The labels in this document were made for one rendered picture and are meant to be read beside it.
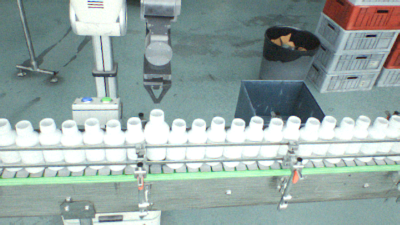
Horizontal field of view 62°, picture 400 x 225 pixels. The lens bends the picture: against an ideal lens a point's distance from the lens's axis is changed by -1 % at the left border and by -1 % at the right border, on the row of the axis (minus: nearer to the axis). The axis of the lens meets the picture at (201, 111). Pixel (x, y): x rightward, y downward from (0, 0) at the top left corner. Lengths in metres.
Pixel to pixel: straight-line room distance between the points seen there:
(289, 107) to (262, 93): 0.19
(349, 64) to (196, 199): 2.54
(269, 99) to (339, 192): 0.59
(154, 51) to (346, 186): 0.86
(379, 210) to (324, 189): 1.36
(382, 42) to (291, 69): 1.06
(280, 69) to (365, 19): 0.90
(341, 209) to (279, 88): 1.11
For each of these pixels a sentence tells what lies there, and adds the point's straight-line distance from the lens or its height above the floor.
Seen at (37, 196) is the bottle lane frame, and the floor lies 0.92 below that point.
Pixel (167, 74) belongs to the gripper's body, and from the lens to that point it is 0.80.
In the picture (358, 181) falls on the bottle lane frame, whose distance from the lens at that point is 1.30.
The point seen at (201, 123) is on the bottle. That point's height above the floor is 1.15.
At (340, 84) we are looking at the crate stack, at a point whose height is 0.10.
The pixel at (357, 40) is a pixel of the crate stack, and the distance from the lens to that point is 3.29.
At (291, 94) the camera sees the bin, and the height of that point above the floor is 0.87.
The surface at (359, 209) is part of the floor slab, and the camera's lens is 2.53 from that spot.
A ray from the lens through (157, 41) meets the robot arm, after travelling 0.70.
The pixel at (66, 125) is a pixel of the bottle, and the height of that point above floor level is 1.15.
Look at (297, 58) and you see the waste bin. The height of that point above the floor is 0.57.
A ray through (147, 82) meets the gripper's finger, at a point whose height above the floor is 1.33.
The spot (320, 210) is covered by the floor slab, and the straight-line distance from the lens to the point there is 2.40.
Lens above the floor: 1.79
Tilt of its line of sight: 39 degrees down
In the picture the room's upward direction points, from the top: 7 degrees clockwise
